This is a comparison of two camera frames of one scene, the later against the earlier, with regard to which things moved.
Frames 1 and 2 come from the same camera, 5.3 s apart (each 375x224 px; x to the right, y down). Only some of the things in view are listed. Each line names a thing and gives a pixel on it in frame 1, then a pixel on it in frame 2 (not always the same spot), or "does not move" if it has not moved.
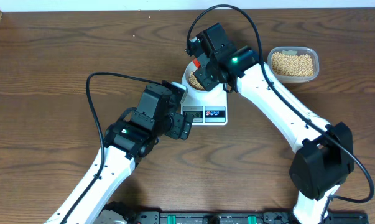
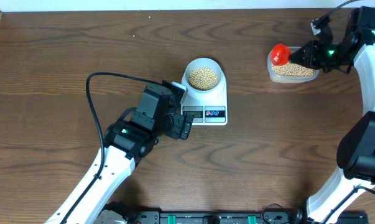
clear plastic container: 293,65 does not move
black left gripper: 180,125 does not move
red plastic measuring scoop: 196,63 -> 280,54
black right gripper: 201,75 -> 310,48
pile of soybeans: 292,65 does not move
